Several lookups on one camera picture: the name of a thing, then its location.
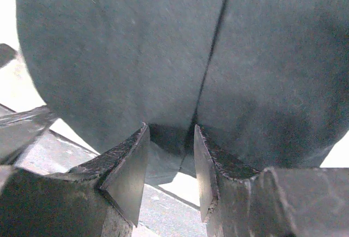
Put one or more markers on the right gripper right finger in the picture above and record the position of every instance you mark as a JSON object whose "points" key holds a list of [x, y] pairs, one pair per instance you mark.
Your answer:
{"points": [[237, 200]]}

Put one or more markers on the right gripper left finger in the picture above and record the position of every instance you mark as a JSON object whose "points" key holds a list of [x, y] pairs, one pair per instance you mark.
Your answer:
{"points": [[101, 197]]}

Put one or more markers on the black t-shirt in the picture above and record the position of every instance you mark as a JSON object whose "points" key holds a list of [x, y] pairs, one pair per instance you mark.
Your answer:
{"points": [[267, 79]]}

